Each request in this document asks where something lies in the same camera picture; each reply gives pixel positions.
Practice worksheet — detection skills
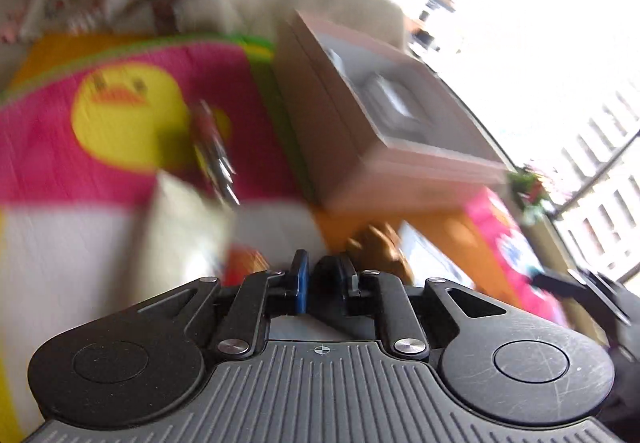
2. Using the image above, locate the white box insert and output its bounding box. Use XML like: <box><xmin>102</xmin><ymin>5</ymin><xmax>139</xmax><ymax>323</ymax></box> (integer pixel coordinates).
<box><xmin>322</xmin><ymin>43</ymin><xmax>436</xmax><ymax>145</ymax></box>

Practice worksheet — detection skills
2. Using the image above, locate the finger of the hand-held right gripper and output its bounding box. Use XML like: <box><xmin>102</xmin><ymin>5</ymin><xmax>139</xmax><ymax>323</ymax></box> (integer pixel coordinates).
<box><xmin>532</xmin><ymin>269</ymin><xmax>590</xmax><ymax>298</ymax></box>

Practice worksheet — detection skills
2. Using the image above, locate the brown animal figurine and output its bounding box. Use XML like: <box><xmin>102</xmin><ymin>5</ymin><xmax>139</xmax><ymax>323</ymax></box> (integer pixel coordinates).
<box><xmin>347</xmin><ymin>220</ymin><xmax>416</xmax><ymax>286</ymax></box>

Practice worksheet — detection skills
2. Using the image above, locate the cream lotion tube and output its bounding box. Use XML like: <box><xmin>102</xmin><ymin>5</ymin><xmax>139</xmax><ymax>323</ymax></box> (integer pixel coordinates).
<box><xmin>132</xmin><ymin>170</ymin><xmax>236</xmax><ymax>294</ymax></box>

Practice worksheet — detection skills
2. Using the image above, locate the colourful cartoon play mat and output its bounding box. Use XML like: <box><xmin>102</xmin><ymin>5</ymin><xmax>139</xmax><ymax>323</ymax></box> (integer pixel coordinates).
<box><xmin>0</xmin><ymin>32</ymin><xmax>571</xmax><ymax>443</ymax></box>

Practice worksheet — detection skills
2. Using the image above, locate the potted pink orchid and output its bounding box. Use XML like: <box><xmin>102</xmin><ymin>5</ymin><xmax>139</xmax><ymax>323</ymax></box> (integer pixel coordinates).
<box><xmin>507</xmin><ymin>164</ymin><xmax>557</xmax><ymax>227</ymax></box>

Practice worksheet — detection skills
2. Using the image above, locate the bundle of red pens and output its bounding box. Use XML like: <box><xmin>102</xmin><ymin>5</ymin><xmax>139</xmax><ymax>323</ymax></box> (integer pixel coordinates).
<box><xmin>190</xmin><ymin>98</ymin><xmax>242</xmax><ymax>210</ymax></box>

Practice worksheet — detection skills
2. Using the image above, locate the pink cardboard box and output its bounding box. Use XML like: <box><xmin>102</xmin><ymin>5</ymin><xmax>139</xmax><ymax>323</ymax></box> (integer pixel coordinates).
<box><xmin>272</xmin><ymin>9</ymin><xmax>508</xmax><ymax>215</ymax></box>

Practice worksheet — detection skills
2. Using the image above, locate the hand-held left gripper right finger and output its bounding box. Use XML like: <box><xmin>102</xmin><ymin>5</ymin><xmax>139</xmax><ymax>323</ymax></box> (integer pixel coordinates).
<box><xmin>312</xmin><ymin>254</ymin><xmax>507</xmax><ymax>361</ymax></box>

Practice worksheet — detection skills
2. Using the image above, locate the small grey box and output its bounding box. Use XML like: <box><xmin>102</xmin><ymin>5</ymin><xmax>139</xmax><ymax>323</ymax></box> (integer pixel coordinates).
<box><xmin>400</xmin><ymin>220</ymin><xmax>476</xmax><ymax>291</ymax></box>

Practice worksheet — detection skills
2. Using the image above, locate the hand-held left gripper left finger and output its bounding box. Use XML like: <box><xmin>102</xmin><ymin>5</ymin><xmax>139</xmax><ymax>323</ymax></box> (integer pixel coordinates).
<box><xmin>136</xmin><ymin>249</ymin><xmax>310</xmax><ymax>361</ymax></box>

